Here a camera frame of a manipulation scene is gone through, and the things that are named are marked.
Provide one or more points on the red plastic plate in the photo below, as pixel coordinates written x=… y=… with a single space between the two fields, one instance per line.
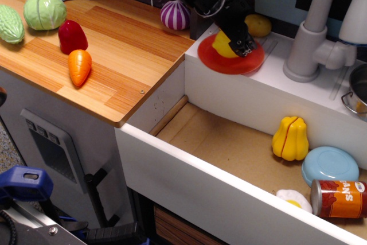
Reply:
x=230 y=66

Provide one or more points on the grey toy oven door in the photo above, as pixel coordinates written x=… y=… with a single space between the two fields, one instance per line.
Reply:
x=57 y=151

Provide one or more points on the white toy sink basin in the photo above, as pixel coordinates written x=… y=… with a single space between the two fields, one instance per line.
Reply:
x=200 y=146

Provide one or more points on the green toy cabbage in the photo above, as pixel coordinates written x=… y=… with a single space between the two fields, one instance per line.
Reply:
x=44 y=14

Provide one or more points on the light blue plastic plate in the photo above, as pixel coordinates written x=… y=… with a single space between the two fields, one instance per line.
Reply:
x=329 y=163

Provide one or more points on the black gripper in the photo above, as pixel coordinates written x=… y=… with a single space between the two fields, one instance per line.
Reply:
x=229 y=16

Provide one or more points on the toy beans can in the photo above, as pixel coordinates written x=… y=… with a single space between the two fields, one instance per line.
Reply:
x=340 y=199

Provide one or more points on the orange toy carrot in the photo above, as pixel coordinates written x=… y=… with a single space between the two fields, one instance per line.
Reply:
x=79 y=64

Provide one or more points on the yellow toy squash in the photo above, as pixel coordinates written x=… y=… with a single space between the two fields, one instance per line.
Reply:
x=290 y=140

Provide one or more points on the green toy bitter gourd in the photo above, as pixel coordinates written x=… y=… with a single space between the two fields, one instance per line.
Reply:
x=12 y=28

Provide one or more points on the silver toy pot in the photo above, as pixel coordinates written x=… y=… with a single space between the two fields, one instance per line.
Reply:
x=355 y=99

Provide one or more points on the toy fried egg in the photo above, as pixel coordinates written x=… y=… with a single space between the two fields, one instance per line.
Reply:
x=294 y=198

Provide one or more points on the purple striped toy onion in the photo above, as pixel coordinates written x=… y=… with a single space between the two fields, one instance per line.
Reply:
x=175 y=15

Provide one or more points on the yellow toy lemon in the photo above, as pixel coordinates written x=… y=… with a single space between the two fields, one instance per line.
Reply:
x=221 y=45

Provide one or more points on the yellow toy potato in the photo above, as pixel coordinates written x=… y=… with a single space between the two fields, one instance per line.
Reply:
x=258 y=25

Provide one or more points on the grey toy faucet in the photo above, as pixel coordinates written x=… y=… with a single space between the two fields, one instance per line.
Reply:
x=311 y=48

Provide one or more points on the black oven door handle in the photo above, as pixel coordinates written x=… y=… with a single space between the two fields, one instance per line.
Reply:
x=92 y=181

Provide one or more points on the blue clamp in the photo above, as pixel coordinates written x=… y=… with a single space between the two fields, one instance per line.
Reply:
x=24 y=183

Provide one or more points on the red toy pepper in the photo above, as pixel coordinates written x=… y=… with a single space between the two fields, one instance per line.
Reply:
x=71 y=37

